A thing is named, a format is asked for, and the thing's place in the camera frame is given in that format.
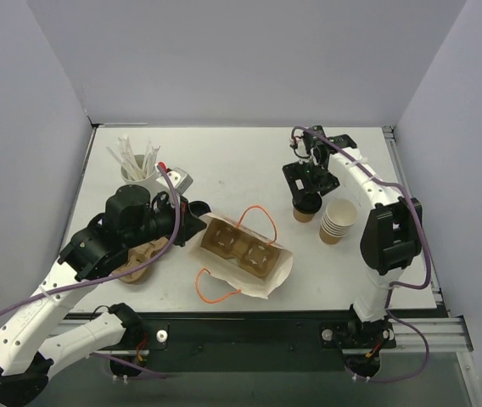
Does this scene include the printed paper takeout bag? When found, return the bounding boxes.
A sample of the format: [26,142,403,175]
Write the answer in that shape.
[189,205,294,304]

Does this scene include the brown paper coffee cup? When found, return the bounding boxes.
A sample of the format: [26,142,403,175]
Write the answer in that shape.
[293,208,315,223]

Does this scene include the stack of brown paper cups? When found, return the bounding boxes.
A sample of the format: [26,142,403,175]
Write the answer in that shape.
[319,198,357,245]

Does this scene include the stack of black lids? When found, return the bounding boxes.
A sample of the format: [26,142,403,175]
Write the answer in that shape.
[188,201,211,217]

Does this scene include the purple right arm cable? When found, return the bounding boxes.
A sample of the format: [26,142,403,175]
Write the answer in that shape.
[289,125,433,385]

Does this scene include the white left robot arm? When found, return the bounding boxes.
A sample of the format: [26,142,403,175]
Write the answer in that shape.
[0,186,210,406]

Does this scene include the white straw holder cup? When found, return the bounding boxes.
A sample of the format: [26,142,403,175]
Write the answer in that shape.
[120,154,160,193]

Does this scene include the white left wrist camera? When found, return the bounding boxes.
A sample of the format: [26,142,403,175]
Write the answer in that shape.
[155,164,193,196]

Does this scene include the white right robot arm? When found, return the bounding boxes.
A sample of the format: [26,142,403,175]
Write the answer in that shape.
[283,125,430,346]

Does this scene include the black plastic cup lid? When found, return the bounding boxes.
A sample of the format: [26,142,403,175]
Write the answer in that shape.
[293,193,322,215]

